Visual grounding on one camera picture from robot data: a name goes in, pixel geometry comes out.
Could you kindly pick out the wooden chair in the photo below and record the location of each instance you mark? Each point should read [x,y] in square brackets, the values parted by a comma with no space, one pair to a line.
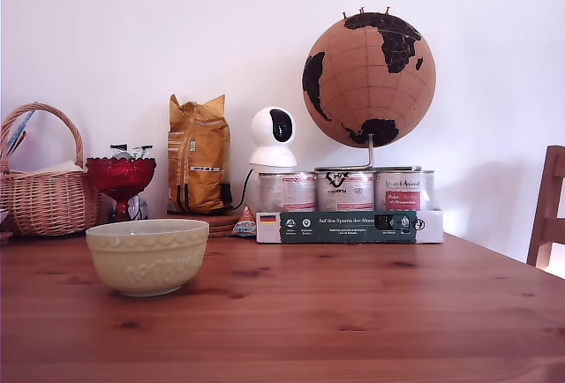
[552,206]

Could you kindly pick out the white black sachet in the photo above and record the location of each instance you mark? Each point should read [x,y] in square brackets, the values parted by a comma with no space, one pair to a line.
[118,151]
[137,152]
[147,152]

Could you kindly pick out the red glass footed bowl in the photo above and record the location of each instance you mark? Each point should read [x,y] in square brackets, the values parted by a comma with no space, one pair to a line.
[120,175]

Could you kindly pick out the yellow coffee bag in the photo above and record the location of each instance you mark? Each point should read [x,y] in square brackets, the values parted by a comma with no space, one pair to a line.
[198,158]

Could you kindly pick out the white dome security camera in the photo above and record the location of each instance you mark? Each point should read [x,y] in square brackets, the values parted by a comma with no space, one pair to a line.
[270,153]

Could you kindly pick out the cork globe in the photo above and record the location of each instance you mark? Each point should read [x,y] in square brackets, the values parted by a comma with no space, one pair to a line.
[366,78]

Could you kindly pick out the white bowl rim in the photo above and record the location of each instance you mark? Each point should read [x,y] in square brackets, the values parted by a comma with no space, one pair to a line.
[3,216]

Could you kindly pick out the pet food can white label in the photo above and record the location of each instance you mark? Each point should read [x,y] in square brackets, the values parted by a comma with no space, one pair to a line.
[287,191]

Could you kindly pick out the small triangular snack packet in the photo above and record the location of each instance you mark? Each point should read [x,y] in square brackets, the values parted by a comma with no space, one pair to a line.
[243,225]

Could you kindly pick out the pet food can black logo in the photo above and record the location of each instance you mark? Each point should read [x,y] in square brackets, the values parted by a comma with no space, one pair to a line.
[345,191]

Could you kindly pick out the round woven trivet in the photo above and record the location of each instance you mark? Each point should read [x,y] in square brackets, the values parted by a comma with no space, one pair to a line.
[220,225]

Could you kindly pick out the pet food can red label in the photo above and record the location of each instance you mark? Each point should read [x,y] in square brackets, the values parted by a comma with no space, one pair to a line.
[399,191]

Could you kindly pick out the blue striped paper sheet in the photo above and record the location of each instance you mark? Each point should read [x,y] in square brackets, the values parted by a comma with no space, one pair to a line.
[20,135]

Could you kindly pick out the metal globe stand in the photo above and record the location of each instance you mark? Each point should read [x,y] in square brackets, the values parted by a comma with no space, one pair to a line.
[371,155]

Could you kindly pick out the green white cardboard tray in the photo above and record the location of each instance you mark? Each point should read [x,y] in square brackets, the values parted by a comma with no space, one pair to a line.
[348,226]

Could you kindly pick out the pale green ceramic bowl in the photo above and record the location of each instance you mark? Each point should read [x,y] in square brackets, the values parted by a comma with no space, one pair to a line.
[145,264]

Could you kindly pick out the pet food can narrow sliver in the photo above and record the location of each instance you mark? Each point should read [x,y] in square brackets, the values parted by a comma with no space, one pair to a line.
[429,191]

